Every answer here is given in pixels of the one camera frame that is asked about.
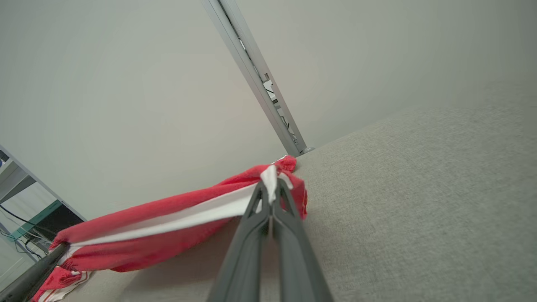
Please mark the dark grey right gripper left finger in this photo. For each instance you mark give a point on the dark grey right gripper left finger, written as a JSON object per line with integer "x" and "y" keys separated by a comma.
{"x": 245, "y": 260}

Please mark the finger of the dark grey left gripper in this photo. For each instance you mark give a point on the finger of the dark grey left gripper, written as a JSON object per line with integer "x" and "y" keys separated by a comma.
{"x": 29, "y": 281}

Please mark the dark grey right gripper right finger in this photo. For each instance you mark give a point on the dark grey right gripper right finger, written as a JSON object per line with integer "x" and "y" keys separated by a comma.
{"x": 295, "y": 260}

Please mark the red shorts white trim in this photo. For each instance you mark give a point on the red shorts white trim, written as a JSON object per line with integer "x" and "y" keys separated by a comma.
{"x": 168, "y": 247}

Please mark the grey partition post double foot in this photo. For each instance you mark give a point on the grey partition post double foot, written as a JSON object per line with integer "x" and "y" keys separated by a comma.
{"x": 279, "y": 126}

